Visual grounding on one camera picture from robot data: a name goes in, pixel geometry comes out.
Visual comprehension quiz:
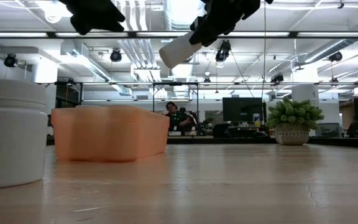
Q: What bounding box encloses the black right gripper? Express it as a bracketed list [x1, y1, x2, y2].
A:
[188, 0, 260, 47]

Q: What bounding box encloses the black office chair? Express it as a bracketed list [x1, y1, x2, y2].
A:
[212, 123, 234, 139]

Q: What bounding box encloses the black ceiling cord reel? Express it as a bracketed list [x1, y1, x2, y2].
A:
[270, 73, 285, 84]
[215, 39, 232, 63]
[109, 49, 123, 63]
[4, 53, 18, 68]
[328, 51, 343, 63]

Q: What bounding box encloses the black table edge rail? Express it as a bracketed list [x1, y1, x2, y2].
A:
[46, 135, 358, 149]

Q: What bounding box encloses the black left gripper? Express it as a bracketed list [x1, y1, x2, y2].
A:
[57, 0, 126, 35]

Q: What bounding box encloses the black background frame rail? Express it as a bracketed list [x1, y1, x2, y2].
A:
[39, 81, 358, 87]

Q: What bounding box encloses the white plastic pill bottle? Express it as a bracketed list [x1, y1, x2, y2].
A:
[158, 30, 203, 70]
[0, 78, 48, 190]

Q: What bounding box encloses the grey office chair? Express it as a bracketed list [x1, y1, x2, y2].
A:
[317, 123, 341, 139]

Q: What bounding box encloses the green plant in patterned pot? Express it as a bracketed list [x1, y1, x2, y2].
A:
[265, 96, 325, 146]

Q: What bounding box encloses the person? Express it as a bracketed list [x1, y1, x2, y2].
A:
[165, 101, 198, 133]
[346, 120, 358, 139]

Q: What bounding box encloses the dark shelving unit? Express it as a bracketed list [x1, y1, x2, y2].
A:
[56, 83, 83, 106]

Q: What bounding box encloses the translucent orange plastic basket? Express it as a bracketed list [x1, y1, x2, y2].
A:
[50, 105, 170, 163]

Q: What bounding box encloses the black overhead frame rail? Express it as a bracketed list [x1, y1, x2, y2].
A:
[0, 30, 358, 40]

